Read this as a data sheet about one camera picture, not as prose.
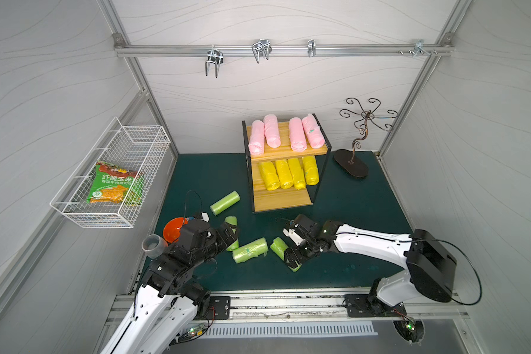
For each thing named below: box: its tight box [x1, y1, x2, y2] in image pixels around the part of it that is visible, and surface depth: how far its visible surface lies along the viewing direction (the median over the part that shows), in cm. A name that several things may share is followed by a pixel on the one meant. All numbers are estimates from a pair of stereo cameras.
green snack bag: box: [87, 160, 145, 206], surface depth 63 cm
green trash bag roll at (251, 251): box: [232, 237, 269, 265], surface depth 84 cm
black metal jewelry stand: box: [333, 97, 399, 178], surface depth 100 cm
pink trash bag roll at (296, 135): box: [288, 116, 308, 153], surface depth 77 cm
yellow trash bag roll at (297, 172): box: [287, 157, 307, 190], surface depth 88 cm
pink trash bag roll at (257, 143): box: [248, 119, 265, 156], surface depth 76 cm
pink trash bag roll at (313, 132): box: [301, 113, 326, 149], surface depth 77 cm
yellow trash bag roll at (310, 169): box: [302, 155, 320, 186], surface depth 88 cm
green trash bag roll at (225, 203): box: [209, 190, 241, 217], surface depth 99 cm
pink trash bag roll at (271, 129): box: [263, 114, 281, 149], surface depth 79 cm
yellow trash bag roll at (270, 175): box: [259, 160, 281, 192], surface depth 87 cm
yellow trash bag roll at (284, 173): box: [275, 159, 295, 190], surface depth 87 cm
